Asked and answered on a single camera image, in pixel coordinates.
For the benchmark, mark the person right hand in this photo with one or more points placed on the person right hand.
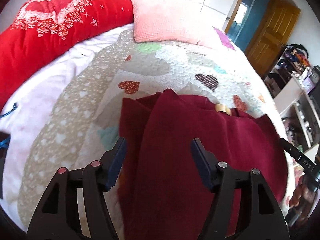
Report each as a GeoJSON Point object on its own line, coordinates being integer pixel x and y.
{"type": "Point", "coordinates": [303, 192]}

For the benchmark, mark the heart patterned bedspread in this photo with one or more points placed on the heart patterned bedspread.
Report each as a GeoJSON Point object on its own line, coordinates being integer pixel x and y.
{"type": "Point", "coordinates": [84, 122]}

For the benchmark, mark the white shelf unit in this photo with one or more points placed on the white shelf unit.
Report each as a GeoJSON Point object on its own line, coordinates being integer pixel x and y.
{"type": "Point", "coordinates": [294, 85]}

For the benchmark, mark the red floral quilt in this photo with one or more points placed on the red floral quilt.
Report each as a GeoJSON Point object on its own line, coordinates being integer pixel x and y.
{"type": "Point", "coordinates": [45, 29]}

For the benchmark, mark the wooden door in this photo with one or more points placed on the wooden door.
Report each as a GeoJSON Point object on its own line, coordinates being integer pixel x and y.
{"type": "Point", "coordinates": [272, 34]}

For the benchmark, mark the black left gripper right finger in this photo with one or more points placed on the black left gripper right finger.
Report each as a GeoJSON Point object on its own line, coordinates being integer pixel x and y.
{"type": "Point", "coordinates": [243, 206]}

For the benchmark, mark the white fleece blanket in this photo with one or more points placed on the white fleece blanket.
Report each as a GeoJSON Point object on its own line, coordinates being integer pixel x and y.
{"type": "Point", "coordinates": [29, 109]}

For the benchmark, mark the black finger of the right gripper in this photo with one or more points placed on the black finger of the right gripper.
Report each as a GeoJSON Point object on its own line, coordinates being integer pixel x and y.
{"type": "Point", "coordinates": [310, 168]}

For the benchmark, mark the black smartphone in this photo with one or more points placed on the black smartphone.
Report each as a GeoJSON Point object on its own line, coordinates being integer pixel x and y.
{"type": "Point", "coordinates": [4, 145]}

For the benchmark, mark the magenta pillow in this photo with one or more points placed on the magenta pillow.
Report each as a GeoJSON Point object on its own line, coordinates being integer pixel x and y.
{"type": "Point", "coordinates": [224, 39]}

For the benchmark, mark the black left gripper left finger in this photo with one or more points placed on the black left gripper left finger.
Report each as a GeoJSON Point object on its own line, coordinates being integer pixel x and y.
{"type": "Point", "coordinates": [57, 215]}

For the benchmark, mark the pink checkered pillow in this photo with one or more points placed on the pink checkered pillow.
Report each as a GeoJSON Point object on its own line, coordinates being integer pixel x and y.
{"type": "Point", "coordinates": [171, 20]}

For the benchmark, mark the dark red sweater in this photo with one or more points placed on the dark red sweater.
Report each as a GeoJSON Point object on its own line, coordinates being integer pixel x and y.
{"type": "Point", "coordinates": [161, 194]}

